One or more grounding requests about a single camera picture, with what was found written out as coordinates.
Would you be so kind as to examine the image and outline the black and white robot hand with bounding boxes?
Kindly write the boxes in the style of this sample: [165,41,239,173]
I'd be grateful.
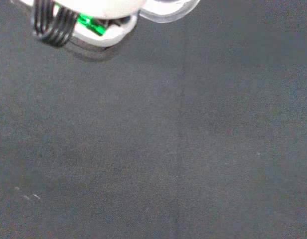
[11,0,147,48]

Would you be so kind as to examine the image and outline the black bench cloth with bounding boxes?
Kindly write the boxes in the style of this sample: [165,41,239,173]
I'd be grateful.
[0,0,307,239]

